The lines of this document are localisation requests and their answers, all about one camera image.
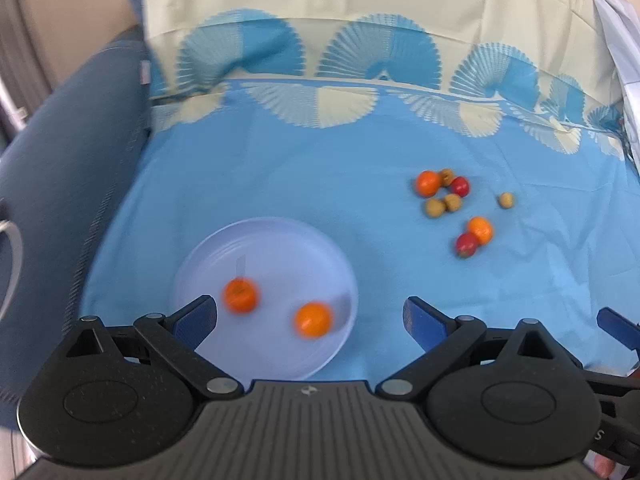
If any grey curtain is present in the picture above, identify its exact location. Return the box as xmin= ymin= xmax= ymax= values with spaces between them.
xmin=0 ymin=0 xmax=56 ymax=136

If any white crumpled cloth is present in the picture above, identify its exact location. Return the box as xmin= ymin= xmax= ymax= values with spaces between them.
xmin=570 ymin=0 xmax=640 ymax=171

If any pale blue plate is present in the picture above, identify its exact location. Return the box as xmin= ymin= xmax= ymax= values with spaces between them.
xmin=170 ymin=216 xmax=360 ymax=381

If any blue fan-print bedsheet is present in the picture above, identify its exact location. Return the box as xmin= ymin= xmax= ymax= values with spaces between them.
xmin=80 ymin=0 xmax=640 ymax=377

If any black phone with white cable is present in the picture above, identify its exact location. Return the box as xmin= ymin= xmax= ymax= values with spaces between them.
xmin=0 ymin=219 xmax=25 ymax=321

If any person's right hand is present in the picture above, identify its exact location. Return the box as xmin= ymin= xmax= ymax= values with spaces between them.
xmin=590 ymin=452 xmax=621 ymax=480

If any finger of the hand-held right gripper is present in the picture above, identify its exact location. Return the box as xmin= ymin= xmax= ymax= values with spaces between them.
xmin=596 ymin=306 xmax=640 ymax=353

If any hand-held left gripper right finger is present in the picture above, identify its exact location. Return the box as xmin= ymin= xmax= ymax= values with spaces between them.
xmin=375 ymin=296 xmax=576 ymax=401

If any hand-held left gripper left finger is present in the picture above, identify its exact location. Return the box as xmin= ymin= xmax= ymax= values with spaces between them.
xmin=65 ymin=296 xmax=244 ymax=401

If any dark blue zippered cushion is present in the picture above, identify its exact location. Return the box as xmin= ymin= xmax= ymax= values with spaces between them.
xmin=0 ymin=25 xmax=152 ymax=403

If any orange with dark stem mark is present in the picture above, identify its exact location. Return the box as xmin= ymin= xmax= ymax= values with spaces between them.
xmin=222 ymin=278 xmax=261 ymax=315

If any plain orange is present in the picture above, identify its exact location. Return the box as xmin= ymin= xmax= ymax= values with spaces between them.
xmin=415 ymin=170 xmax=442 ymax=198
xmin=294 ymin=302 xmax=333 ymax=338
xmin=468 ymin=216 xmax=495 ymax=245

